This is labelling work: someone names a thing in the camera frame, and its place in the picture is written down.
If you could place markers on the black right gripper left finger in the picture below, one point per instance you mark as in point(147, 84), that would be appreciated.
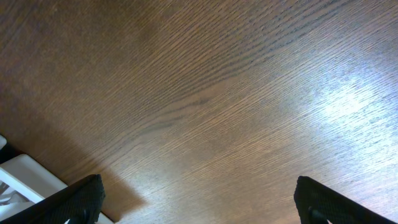
point(79, 203)

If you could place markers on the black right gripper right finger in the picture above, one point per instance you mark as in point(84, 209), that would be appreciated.
point(316, 203)

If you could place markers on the white cutlery tray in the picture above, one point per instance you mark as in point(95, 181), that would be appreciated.
point(30, 179)

